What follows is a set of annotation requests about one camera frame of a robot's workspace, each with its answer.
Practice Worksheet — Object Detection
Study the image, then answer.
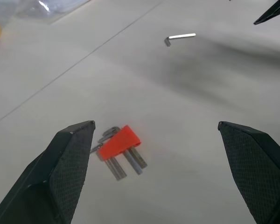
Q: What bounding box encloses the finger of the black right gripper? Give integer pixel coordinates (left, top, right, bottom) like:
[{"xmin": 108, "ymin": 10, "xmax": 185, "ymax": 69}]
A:
[{"xmin": 253, "ymin": 0, "xmax": 280, "ymax": 25}]

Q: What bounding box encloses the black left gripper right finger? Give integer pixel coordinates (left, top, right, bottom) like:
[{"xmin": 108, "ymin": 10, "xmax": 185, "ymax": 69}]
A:
[{"xmin": 217, "ymin": 121, "xmax": 280, "ymax": 224}]

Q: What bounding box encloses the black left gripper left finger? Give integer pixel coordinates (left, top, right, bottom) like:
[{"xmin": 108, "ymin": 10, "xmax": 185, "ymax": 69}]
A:
[{"xmin": 0, "ymin": 120, "xmax": 96, "ymax": 224}]

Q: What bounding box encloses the small grey metal hex key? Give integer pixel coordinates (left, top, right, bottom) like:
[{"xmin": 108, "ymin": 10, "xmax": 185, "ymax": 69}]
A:
[{"xmin": 90, "ymin": 144, "xmax": 104, "ymax": 154}]

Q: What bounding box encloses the red plastic hex key holder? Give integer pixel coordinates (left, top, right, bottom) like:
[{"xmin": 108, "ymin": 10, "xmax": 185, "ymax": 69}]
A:
[{"xmin": 98, "ymin": 125, "xmax": 141, "ymax": 161}]

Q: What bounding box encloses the red hex key holder set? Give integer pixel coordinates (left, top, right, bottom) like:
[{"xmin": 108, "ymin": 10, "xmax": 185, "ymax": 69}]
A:
[{"xmin": 102, "ymin": 126, "xmax": 148, "ymax": 169}]

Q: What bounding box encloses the silver hex key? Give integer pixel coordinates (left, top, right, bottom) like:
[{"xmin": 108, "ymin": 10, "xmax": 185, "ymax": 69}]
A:
[{"xmin": 164, "ymin": 33, "xmax": 196, "ymax": 48}]

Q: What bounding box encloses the clear plastic bag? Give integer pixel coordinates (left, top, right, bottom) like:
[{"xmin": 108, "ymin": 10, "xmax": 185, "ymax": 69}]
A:
[{"xmin": 0, "ymin": 0, "xmax": 92, "ymax": 25}]

